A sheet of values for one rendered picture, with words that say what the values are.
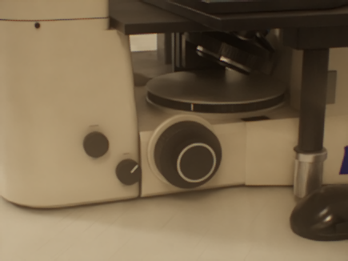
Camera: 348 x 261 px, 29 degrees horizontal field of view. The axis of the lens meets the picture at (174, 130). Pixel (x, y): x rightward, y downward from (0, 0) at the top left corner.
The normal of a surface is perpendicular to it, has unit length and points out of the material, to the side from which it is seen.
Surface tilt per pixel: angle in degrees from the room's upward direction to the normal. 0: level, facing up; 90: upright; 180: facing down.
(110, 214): 0
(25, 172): 90
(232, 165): 90
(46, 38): 90
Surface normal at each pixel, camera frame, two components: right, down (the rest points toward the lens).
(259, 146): 0.00, 0.29
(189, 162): 0.32, 0.28
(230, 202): 0.00, -0.96
